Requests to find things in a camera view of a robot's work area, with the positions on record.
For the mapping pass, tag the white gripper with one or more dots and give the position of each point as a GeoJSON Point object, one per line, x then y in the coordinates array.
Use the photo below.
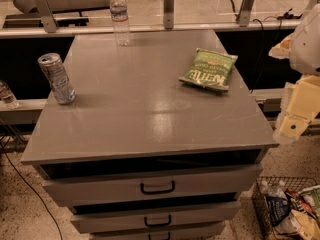
{"type": "Point", "coordinates": [307, 47]}

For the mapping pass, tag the green jalapeno chip bag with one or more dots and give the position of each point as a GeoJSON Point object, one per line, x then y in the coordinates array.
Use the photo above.
{"type": "Point", "coordinates": [210, 70]}

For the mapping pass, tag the green snack bag in basket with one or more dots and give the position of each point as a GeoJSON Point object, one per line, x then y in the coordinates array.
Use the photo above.
{"type": "Point", "coordinates": [312, 196]}

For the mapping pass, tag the red snack bag in basket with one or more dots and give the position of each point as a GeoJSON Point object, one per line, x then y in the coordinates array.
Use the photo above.
{"type": "Point", "coordinates": [298, 203]}

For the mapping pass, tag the blue snack bag in basket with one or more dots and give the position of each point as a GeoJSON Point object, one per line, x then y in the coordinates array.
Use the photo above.
{"type": "Point", "coordinates": [278, 206]}

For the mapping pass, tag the yellow snack bag in basket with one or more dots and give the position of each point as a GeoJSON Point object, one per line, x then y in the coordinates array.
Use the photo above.
{"type": "Point", "coordinates": [301, 224]}

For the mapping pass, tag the silver redbull can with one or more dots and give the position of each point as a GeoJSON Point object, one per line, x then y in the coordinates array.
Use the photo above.
{"type": "Point", "coordinates": [54, 70]}

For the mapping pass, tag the grey drawer cabinet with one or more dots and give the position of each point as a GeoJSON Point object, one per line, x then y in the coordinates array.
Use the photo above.
{"type": "Point", "coordinates": [132, 114]}

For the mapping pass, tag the clear water bottle on table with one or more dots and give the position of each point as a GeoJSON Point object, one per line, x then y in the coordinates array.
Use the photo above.
{"type": "Point", "coordinates": [120, 20]}

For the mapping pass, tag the water bottle at left edge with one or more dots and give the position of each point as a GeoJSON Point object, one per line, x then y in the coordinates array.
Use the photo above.
{"type": "Point", "coordinates": [7, 96]}

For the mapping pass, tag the wire basket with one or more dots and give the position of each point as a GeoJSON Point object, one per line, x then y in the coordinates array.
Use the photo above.
{"type": "Point", "coordinates": [261, 207]}

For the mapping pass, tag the bottom drawer with black handle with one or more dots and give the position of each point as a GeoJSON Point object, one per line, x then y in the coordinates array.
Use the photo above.
{"type": "Point", "coordinates": [206, 230]}

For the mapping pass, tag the drawer with black handle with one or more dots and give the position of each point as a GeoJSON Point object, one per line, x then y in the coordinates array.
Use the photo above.
{"type": "Point", "coordinates": [152, 185]}
{"type": "Point", "coordinates": [206, 230]}
{"type": "Point", "coordinates": [158, 218]}

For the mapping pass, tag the middle drawer with black handle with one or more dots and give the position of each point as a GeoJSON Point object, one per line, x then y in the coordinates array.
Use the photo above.
{"type": "Point", "coordinates": [158, 218]}

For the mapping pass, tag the metal railing frame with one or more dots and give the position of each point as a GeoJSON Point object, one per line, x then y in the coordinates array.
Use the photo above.
{"type": "Point", "coordinates": [148, 15]}

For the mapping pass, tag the top drawer with black handle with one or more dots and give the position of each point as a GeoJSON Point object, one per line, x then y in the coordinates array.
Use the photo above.
{"type": "Point", "coordinates": [152, 185]}

